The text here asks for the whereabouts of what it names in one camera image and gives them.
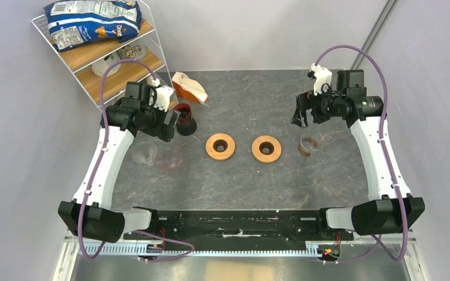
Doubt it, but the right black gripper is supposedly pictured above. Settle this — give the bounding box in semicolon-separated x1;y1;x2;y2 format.
291;84;346;128

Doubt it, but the orange white filter box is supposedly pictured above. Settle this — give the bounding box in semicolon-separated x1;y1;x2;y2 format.
172;71;208;104

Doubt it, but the wooden ring stand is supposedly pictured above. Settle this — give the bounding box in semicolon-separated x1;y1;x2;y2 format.
251;135;282;163
205;133;236;160

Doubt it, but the clear glass dripper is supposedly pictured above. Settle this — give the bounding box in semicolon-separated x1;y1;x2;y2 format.
131;142;158;165

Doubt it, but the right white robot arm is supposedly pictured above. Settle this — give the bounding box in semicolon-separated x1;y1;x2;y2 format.
291;88;425;239

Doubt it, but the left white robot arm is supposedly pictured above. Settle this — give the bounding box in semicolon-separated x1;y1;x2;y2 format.
58;82;179;243

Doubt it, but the red black dripper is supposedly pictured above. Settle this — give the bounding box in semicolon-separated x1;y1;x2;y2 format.
174;103;197;136

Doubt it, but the white plastic jug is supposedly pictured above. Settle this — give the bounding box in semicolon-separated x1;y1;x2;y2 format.
91;52;121;77

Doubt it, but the blue Doritos chip bag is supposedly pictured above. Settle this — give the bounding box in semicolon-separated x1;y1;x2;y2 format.
44;1;143;52

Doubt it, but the white wire wooden shelf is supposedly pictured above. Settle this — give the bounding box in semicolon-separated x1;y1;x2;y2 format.
30;0;179;111

